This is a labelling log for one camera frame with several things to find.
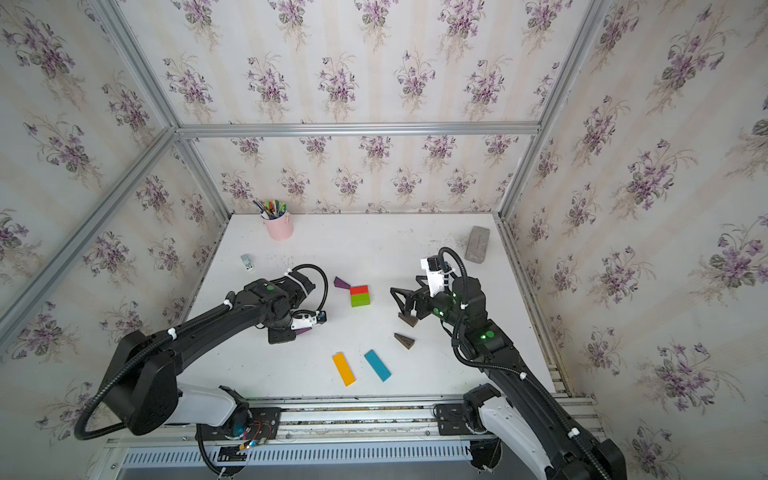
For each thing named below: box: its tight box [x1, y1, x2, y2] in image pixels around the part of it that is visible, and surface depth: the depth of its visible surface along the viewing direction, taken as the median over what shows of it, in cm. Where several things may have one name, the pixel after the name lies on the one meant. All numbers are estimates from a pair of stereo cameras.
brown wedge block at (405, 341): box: [394, 333, 415, 350], surface depth 87 cm
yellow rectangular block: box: [332, 352, 356, 387], surface depth 84 cm
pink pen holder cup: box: [261, 211, 294, 241], surface depth 111 cm
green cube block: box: [351, 293, 371, 308], surface depth 97 cm
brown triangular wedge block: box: [398, 312, 418, 327], surface depth 92 cm
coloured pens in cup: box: [252, 197, 287, 220], surface depth 109 cm
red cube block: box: [350, 285, 369, 296], surface depth 98 cm
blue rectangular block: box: [364, 349, 392, 383], surface depth 84 cm
